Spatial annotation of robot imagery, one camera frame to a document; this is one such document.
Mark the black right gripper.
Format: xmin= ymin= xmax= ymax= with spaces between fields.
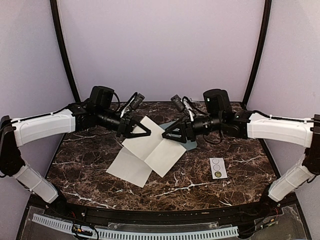
xmin=161 ymin=113 xmax=224 ymax=144

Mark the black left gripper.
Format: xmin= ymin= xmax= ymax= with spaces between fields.
xmin=96 ymin=107 xmax=152 ymax=138

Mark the light blue paper envelope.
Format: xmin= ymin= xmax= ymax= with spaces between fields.
xmin=159 ymin=121 xmax=198 ymax=151

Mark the white letter sheet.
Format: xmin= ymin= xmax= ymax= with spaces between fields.
xmin=122 ymin=116 xmax=186 ymax=177

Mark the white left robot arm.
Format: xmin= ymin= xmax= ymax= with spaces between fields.
xmin=0 ymin=86 xmax=152 ymax=218

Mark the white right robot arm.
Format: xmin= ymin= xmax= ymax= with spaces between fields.
xmin=162 ymin=89 xmax=320 ymax=217

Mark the white sticker seal sheet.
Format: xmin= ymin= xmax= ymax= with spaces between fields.
xmin=209 ymin=157 xmax=228 ymax=180

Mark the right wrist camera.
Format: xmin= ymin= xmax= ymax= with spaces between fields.
xmin=170 ymin=94 xmax=194 ymax=122

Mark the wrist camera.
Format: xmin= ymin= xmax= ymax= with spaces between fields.
xmin=170 ymin=94 xmax=194 ymax=122
xmin=120 ymin=92 xmax=145 ymax=118

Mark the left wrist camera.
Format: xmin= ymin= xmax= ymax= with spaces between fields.
xmin=120 ymin=92 xmax=145 ymax=118

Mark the black front rail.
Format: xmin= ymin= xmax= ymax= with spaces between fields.
xmin=49 ymin=194 xmax=298 ymax=227

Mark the white slotted cable duct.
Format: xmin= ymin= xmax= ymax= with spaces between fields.
xmin=31 ymin=213 xmax=239 ymax=240

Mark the black right corner post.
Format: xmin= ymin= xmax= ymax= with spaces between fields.
xmin=241 ymin=0 xmax=272 ymax=109

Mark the black corner post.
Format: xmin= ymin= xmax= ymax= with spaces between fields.
xmin=49 ymin=0 xmax=81 ymax=102
xmin=241 ymin=0 xmax=272 ymax=109

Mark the black left corner post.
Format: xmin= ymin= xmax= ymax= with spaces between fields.
xmin=49 ymin=0 xmax=81 ymax=102

